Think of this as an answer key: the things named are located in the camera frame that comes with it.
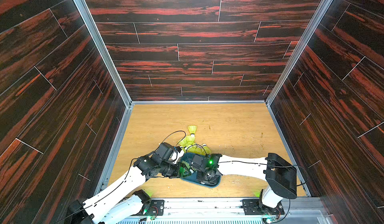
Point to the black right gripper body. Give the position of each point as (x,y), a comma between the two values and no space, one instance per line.
(193,166)

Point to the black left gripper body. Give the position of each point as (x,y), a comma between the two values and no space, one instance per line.
(170,169)

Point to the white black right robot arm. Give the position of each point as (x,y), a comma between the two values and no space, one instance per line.
(273,169)

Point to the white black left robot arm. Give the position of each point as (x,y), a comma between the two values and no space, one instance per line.
(120,199)

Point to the teal plastic storage tray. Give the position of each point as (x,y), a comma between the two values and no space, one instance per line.
(187,159)

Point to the yellow shuttlecock six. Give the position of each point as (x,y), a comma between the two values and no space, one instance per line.
(207,150)

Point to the yellow shuttlecock seven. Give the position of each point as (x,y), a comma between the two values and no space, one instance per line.
(195,148)

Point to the yellow shuttlecock five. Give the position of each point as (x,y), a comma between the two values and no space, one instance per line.
(192,129)

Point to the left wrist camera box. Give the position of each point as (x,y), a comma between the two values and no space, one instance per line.
(165,151)

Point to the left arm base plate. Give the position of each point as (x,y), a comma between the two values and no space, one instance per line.
(154,208)

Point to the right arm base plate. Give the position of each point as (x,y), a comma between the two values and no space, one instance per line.
(255,207)

